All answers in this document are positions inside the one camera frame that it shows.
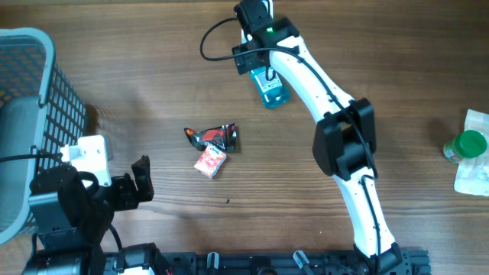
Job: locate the white barcode scanner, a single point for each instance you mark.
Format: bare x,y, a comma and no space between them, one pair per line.
269,5

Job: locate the grey plastic shopping basket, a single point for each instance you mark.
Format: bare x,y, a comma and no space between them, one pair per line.
40,113

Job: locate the black red snack packet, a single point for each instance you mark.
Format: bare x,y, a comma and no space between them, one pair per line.
223,137

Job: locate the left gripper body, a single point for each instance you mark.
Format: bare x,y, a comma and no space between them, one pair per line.
121,195

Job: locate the green lid jar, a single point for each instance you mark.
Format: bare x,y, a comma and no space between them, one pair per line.
467,145

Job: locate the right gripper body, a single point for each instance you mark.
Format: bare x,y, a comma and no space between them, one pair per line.
242,54

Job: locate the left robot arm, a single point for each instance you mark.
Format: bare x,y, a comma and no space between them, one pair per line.
73,211

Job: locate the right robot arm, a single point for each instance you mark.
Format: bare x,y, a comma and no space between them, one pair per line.
344,141

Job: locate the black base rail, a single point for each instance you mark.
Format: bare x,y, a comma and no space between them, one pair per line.
147,259

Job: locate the beige paper pouch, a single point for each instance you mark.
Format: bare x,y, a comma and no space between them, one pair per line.
472,174

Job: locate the blue mouthwash bottle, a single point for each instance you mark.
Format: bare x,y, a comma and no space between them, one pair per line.
271,89

